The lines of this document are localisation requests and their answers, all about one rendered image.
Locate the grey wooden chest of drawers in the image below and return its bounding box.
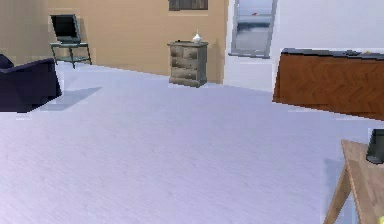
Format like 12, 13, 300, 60
166, 40, 210, 89

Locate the grey framed window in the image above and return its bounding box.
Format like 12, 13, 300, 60
228, 0, 279, 60

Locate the dark green metal stand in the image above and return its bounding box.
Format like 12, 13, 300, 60
49, 41, 93, 70

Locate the brown counter with dark top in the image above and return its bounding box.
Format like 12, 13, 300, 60
272, 47, 384, 121

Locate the black television set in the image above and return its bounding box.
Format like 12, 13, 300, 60
49, 13, 82, 44

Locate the dark navy sofa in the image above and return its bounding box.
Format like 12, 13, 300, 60
0, 54, 63, 113

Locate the light wooden table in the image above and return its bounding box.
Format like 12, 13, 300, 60
322, 138, 384, 224

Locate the black cylindrical pot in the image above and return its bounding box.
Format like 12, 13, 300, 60
365, 128, 384, 165

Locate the dark framed wall picture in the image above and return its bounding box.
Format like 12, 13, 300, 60
168, 0, 209, 12

